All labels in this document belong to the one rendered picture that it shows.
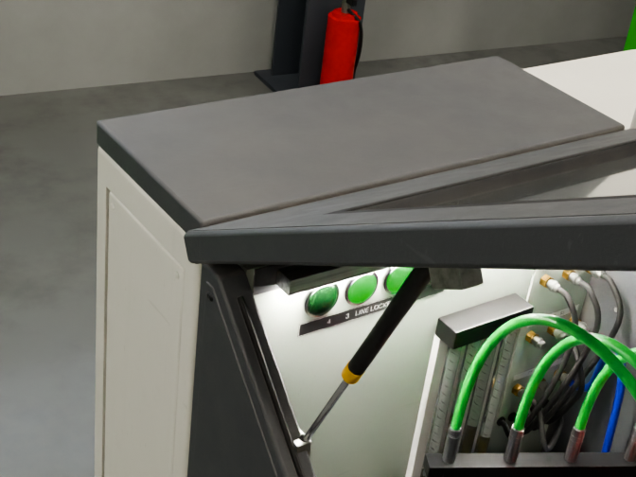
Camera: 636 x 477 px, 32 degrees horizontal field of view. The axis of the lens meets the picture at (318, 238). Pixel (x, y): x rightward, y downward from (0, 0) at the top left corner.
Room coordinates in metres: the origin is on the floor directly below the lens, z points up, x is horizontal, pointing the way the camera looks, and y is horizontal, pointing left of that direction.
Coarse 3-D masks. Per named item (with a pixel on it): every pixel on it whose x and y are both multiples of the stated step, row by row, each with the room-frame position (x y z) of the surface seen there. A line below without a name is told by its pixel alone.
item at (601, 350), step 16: (512, 320) 1.13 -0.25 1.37; (528, 320) 1.10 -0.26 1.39; (544, 320) 1.09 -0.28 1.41; (560, 320) 1.07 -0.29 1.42; (496, 336) 1.14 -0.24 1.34; (576, 336) 1.05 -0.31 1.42; (592, 336) 1.04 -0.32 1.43; (480, 352) 1.15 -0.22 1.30; (608, 352) 1.02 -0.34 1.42; (480, 368) 1.16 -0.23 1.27; (624, 368) 1.00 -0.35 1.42; (464, 384) 1.17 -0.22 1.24; (624, 384) 0.99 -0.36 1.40; (464, 400) 1.16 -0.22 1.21; (448, 432) 1.17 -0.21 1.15
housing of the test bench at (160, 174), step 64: (448, 64) 1.63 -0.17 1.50; (512, 64) 1.66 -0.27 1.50; (576, 64) 1.78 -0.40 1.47; (128, 128) 1.26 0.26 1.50; (192, 128) 1.29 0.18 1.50; (256, 128) 1.31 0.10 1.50; (320, 128) 1.34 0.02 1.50; (384, 128) 1.36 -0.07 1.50; (448, 128) 1.39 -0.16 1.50; (512, 128) 1.42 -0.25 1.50; (576, 128) 1.45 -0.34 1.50; (128, 192) 1.20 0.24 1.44; (192, 192) 1.12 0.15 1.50; (256, 192) 1.14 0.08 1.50; (320, 192) 1.16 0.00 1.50; (128, 256) 1.19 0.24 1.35; (128, 320) 1.19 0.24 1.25; (192, 320) 1.06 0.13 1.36; (128, 384) 1.19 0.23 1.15; (192, 384) 1.06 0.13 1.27; (128, 448) 1.18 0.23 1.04
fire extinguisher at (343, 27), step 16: (352, 0) 4.70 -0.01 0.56; (336, 16) 4.73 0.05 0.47; (352, 16) 4.72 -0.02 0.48; (336, 32) 4.70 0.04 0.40; (352, 32) 4.71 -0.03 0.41; (336, 48) 4.69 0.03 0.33; (352, 48) 4.72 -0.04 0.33; (336, 64) 4.69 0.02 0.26; (352, 64) 4.73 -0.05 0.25; (320, 80) 4.75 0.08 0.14; (336, 80) 4.69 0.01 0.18
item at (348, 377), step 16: (416, 272) 0.79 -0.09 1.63; (400, 288) 0.81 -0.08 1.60; (416, 288) 0.80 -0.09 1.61; (400, 304) 0.81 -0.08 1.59; (384, 320) 0.82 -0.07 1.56; (400, 320) 0.82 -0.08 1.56; (368, 336) 0.84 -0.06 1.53; (384, 336) 0.83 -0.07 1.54; (368, 352) 0.84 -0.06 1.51; (352, 368) 0.86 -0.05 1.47; (336, 400) 0.89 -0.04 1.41; (320, 416) 0.90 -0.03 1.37; (304, 448) 0.92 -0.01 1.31
